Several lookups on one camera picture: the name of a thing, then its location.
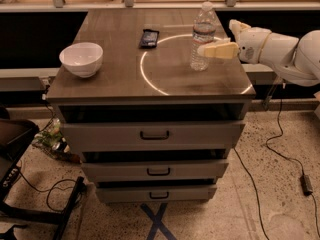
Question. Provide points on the grey drawer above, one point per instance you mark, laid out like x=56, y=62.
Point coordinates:
x=156, y=194
x=156, y=170
x=149, y=136

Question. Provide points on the white ceramic bowl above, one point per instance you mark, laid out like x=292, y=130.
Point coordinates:
x=82, y=59

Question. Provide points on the dark snack bar wrapper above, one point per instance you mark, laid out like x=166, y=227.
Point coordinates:
x=149, y=39

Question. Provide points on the grey three-drawer cabinet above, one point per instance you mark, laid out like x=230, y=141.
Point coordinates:
x=136, y=85

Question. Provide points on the black stand with cables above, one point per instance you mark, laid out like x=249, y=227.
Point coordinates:
x=15, y=138

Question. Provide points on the clear plastic water bottle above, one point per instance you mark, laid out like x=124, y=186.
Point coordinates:
x=204, y=29

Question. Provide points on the pile of cans and trash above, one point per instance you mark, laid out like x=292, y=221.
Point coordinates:
x=51, y=141

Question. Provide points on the top grey drawer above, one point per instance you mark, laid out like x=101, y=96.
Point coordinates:
x=149, y=136

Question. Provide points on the black power adapter with cable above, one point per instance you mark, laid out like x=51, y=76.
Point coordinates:
x=304, y=179

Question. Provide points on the middle grey drawer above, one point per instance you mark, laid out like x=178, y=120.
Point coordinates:
x=156, y=170

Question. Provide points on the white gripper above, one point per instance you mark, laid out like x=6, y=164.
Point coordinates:
x=253, y=45

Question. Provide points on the bottom grey drawer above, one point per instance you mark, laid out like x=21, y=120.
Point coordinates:
x=156, y=194

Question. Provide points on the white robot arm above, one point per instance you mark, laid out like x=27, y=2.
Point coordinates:
x=295, y=60

